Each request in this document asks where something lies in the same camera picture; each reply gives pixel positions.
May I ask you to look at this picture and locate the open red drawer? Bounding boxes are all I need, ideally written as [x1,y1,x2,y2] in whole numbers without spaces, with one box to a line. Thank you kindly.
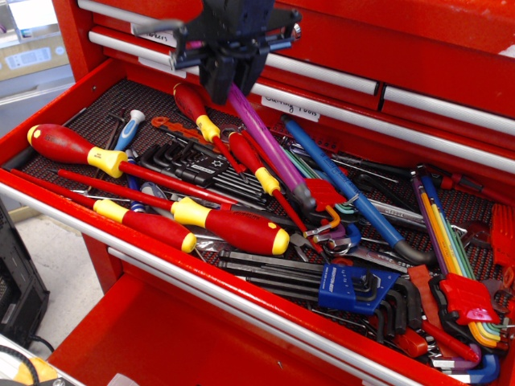
[1,57,514,385]

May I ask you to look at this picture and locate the violet Allen key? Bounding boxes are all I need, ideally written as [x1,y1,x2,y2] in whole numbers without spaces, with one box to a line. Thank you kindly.
[228,84,316,211]

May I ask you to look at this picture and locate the red yellow screwdriver front left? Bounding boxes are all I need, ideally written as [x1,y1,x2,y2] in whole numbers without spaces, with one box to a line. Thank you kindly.
[10,169,197,253]

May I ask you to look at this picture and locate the yellow object bottom left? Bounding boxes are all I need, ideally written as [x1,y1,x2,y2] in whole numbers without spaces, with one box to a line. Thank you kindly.
[14,357,59,385]

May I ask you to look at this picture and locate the silver chest lock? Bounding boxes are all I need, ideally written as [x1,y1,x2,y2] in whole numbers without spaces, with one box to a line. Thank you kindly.
[291,23,302,40]

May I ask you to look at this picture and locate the red yellow screwdriver centre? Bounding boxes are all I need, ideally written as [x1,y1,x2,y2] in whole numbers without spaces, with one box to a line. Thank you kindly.
[229,132,307,232]

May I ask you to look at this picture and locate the white label cutting tools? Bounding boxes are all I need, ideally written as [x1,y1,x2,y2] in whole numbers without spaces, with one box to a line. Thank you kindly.
[262,96,321,122]

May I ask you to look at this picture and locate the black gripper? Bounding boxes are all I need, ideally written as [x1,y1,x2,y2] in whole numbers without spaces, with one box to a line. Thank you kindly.
[133,1,302,105]

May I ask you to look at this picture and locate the red yellow screwdriver back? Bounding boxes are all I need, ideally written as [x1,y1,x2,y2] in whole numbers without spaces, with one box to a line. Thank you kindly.
[173,83,245,174]

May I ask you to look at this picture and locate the large blue Allen key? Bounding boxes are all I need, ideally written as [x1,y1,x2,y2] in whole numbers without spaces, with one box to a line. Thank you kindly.
[281,114,437,266]

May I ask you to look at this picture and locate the orange plastic key holder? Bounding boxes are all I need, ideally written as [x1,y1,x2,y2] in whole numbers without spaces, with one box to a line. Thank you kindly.
[151,117,209,145]

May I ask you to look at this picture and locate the red yellow screwdriver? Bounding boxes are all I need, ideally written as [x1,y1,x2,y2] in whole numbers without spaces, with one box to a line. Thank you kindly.
[27,124,238,205]
[229,132,307,232]
[55,169,290,255]
[173,83,245,174]
[10,169,197,253]

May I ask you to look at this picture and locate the white label Markers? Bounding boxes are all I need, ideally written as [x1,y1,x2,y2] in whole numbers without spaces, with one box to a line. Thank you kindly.
[130,23,177,48]

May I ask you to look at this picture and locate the black torx key set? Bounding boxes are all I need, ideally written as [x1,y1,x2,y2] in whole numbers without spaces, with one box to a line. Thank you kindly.
[138,141,269,207]

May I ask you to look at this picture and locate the red holder colourful keys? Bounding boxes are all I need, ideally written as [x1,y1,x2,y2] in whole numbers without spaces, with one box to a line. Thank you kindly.
[411,165,508,351]
[283,149,361,253]

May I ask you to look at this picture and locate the silver wrench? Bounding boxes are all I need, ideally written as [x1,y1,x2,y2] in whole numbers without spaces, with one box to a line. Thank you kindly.
[346,246,412,273]

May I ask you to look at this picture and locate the black mesh drawer liner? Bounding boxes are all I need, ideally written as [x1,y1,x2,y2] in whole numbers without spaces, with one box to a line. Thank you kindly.
[19,78,509,355]

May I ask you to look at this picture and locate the red holder colourful keys right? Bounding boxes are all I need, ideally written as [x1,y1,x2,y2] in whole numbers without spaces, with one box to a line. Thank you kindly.
[411,165,508,351]

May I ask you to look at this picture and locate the red comb-like holder right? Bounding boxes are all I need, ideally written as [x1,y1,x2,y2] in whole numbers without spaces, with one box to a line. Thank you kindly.
[490,203,514,267]

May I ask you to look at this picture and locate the blue white small screwdriver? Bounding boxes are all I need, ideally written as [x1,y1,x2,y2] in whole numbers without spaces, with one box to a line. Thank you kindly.
[114,109,146,151]

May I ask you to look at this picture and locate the red yellow screwdriver front middle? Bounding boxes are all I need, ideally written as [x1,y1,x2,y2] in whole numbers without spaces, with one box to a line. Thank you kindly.
[55,169,290,255]

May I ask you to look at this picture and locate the red holder colourful keys centre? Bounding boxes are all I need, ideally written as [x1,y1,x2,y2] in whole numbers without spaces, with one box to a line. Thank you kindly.
[283,149,361,253]

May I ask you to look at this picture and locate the black box on floor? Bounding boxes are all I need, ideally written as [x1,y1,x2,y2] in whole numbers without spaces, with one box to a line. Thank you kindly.
[1,207,50,347]

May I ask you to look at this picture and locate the red yellow screwdriver far left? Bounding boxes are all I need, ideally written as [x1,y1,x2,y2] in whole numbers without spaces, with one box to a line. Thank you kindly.
[27,124,238,205]

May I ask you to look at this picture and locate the red tool chest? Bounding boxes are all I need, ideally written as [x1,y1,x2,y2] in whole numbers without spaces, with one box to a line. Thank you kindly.
[1,1,514,385]

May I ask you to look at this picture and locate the blue hex key holder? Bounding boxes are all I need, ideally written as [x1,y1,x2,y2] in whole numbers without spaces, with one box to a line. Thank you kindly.
[318,264,400,315]

